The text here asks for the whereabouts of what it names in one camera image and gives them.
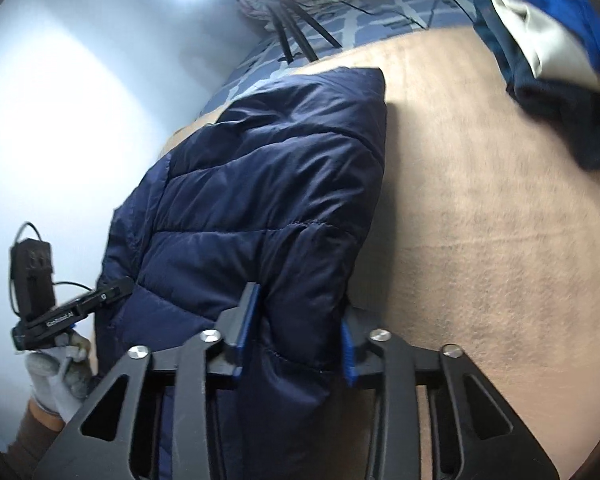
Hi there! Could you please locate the blue white clothing pile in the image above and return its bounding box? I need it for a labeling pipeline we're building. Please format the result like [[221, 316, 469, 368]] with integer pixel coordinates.
[[474, 19, 600, 173]]

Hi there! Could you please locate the person's left hand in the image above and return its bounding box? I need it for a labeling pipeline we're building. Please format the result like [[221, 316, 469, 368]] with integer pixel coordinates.
[[24, 331, 95, 424]]

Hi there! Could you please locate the blue checked bedsheet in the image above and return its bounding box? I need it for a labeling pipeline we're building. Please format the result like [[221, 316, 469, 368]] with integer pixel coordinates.
[[200, 0, 487, 127]]

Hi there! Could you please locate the navy puffer jacket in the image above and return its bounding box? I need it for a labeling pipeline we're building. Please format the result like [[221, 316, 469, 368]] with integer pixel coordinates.
[[94, 66, 387, 480]]

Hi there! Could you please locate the black tripod stand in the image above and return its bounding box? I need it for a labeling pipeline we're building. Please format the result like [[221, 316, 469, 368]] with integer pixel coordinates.
[[266, 0, 342, 67]]

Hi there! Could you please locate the person's left forearm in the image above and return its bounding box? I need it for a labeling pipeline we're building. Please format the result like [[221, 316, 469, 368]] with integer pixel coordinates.
[[7, 399, 67, 466]]

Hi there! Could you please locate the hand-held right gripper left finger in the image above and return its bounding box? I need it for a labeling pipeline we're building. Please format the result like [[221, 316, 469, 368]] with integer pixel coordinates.
[[32, 282, 259, 480]]

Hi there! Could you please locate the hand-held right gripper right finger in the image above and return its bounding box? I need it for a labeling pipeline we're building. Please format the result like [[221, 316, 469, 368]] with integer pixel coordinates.
[[341, 310, 561, 480]]

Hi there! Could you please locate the blue and white jacket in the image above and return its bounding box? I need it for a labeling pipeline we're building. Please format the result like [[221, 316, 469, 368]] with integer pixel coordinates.
[[455, 0, 600, 97]]

